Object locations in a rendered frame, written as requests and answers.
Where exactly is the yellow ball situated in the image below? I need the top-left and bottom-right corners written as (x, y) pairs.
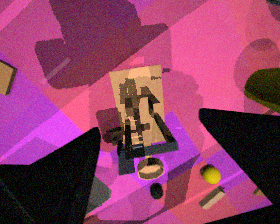
top-left (202, 166), bottom-right (221, 184)

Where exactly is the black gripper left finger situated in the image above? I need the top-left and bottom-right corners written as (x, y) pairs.
top-left (0, 127), bottom-right (101, 224)

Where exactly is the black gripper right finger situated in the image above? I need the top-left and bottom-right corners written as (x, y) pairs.
top-left (198, 108), bottom-right (280, 204)

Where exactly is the black ball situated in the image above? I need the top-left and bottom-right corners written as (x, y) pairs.
top-left (150, 184), bottom-right (164, 200)

